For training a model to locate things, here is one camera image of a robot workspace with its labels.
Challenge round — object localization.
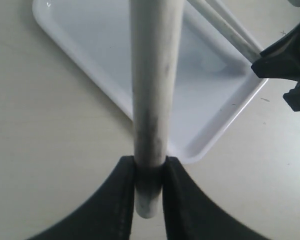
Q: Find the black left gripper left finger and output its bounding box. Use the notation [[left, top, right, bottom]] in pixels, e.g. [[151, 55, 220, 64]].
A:
[[32, 156, 135, 240]]

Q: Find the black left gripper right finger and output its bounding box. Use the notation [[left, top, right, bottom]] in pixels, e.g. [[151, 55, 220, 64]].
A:
[[162, 156, 266, 240]]

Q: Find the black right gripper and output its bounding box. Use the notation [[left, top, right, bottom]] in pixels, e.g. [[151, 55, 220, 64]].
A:
[[251, 23, 300, 112]]

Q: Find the white drumstick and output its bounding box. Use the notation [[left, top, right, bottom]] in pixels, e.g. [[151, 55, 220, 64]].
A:
[[188, 0, 261, 64], [129, 0, 184, 219]]

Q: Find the white plastic tray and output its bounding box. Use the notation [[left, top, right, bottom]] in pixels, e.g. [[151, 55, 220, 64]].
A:
[[32, 0, 265, 164]]

